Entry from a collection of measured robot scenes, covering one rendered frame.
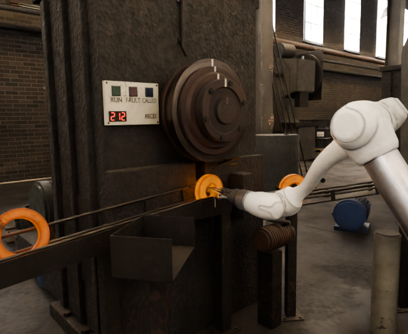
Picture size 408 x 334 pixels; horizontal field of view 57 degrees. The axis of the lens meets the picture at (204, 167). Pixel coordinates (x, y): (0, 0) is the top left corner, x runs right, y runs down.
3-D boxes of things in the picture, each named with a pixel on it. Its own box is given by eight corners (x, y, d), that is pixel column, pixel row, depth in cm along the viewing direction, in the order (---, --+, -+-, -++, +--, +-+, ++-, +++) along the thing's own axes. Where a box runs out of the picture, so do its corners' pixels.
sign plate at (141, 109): (104, 125, 154) (102, 80, 152) (156, 124, 171) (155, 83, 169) (106, 125, 152) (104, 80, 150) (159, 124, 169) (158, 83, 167)
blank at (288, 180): (289, 209, 199) (291, 210, 196) (272, 185, 196) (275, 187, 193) (310, 190, 201) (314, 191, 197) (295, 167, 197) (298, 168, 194)
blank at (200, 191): (192, 178, 175) (197, 179, 172) (216, 170, 185) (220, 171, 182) (197, 210, 178) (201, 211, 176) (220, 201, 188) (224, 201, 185)
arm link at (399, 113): (350, 122, 133) (335, 123, 123) (395, 88, 122) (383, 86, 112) (372, 152, 129) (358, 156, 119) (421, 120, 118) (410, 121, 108)
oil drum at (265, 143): (240, 205, 472) (240, 134, 461) (270, 197, 511) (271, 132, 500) (279, 213, 428) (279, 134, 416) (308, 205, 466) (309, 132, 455)
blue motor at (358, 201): (330, 233, 350) (331, 197, 345) (340, 219, 399) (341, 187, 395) (366, 238, 335) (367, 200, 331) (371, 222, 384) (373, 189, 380)
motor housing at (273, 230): (251, 323, 198) (251, 225, 192) (277, 309, 213) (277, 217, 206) (270, 333, 189) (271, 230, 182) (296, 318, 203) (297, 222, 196)
